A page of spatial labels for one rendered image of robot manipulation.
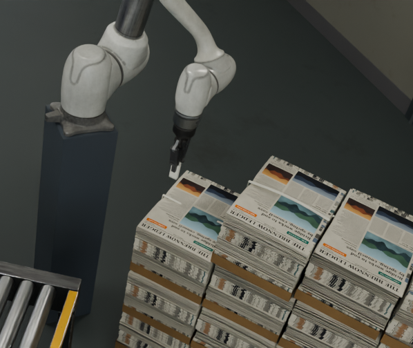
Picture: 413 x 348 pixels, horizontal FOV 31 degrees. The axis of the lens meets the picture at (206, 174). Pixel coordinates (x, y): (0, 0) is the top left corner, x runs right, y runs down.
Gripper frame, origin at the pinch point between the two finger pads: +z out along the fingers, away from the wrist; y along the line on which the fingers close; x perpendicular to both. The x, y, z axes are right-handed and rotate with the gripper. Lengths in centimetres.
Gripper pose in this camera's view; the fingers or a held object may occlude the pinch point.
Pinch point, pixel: (175, 169)
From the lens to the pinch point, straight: 253.2
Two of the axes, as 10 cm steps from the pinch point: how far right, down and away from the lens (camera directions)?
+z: -2.0, 7.5, 6.3
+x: -8.9, -4.1, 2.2
